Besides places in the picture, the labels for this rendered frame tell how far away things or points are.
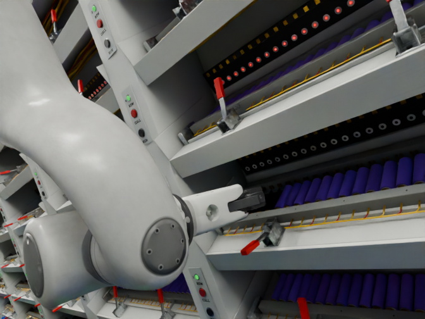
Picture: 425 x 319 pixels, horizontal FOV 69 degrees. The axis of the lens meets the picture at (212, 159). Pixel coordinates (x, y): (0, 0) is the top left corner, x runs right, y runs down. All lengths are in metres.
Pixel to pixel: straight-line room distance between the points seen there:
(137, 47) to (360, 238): 0.53
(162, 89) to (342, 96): 0.39
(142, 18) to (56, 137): 0.51
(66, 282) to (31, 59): 0.20
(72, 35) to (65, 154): 0.63
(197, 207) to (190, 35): 0.29
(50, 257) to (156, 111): 0.40
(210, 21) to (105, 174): 0.34
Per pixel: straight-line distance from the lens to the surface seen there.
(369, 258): 0.47
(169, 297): 0.95
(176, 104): 0.68
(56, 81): 0.33
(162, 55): 0.59
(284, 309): 0.67
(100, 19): 0.73
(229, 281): 0.68
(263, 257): 0.55
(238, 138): 0.49
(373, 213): 0.48
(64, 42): 0.91
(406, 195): 0.46
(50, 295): 0.32
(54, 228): 0.32
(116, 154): 0.26
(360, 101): 0.41
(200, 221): 0.38
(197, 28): 0.54
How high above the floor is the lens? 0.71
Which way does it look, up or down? level
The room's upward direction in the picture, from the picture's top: 21 degrees counter-clockwise
